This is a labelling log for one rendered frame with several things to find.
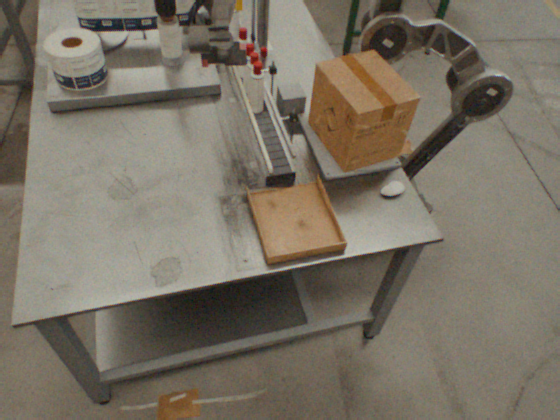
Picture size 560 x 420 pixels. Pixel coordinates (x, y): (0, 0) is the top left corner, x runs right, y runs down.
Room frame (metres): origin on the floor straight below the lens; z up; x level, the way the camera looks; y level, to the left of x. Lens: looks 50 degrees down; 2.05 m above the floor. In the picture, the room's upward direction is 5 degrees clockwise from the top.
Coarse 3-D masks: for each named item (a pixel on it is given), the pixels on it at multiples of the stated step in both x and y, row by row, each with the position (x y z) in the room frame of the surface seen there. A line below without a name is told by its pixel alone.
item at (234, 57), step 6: (234, 42) 1.30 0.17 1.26; (234, 48) 1.29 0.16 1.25; (210, 54) 1.26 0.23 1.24; (216, 54) 1.23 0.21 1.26; (234, 54) 1.27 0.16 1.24; (210, 60) 1.25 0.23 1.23; (216, 60) 1.25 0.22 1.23; (222, 60) 1.24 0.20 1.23; (228, 60) 1.25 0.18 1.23; (234, 60) 1.26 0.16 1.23; (240, 60) 1.26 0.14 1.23
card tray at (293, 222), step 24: (264, 192) 1.08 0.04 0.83; (288, 192) 1.09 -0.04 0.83; (312, 192) 1.10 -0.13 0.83; (264, 216) 0.97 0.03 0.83; (288, 216) 0.98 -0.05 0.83; (312, 216) 0.99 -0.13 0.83; (336, 216) 0.97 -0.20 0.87; (264, 240) 0.87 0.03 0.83; (288, 240) 0.88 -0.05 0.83; (312, 240) 0.89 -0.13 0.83; (336, 240) 0.90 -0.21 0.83
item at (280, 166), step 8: (264, 104) 1.51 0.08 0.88; (264, 112) 1.46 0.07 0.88; (256, 120) 1.41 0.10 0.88; (264, 120) 1.41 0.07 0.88; (264, 128) 1.36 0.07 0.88; (272, 128) 1.37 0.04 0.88; (256, 136) 1.34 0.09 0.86; (264, 136) 1.32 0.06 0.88; (272, 136) 1.32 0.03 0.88; (264, 144) 1.27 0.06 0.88; (272, 144) 1.28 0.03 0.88; (280, 144) 1.28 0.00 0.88; (272, 152) 1.24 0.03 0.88; (280, 152) 1.24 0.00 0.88; (264, 160) 1.19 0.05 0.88; (272, 160) 1.19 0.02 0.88; (280, 160) 1.20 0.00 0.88; (272, 168) 1.15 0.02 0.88; (280, 168) 1.16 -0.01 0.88; (288, 168) 1.16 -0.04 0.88
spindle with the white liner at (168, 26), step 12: (156, 0) 1.72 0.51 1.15; (168, 0) 1.73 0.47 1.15; (156, 12) 1.74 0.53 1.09; (168, 12) 1.72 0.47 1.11; (168, 24) 1.72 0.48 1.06; (168, 36) 1.71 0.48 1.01; (180, 36) 1.76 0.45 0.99; (168, 48) 1.71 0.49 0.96; (180, 48) 1.74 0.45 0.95; (168, 60) 1.71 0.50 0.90; (180, 60) 1.74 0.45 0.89
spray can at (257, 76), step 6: (258, 66) 1.46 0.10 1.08; (252, 72) 1.47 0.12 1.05; (258, 72) 1.45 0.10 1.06; (252, 78) 1.45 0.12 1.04; (258, 78) 1.45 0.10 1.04; (252, 84) 1.45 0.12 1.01; (258, 84) 1.44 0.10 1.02; (252, 90) 1.45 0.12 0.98; (258, 90) 1.44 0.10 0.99; (252, 96) 1.45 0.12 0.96; (258, 96) 1.45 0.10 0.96; (252, 102) 1.45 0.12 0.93; (258, 102) 1.45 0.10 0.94; (252, 108) 1.45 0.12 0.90; (258, 108) 1.45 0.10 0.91
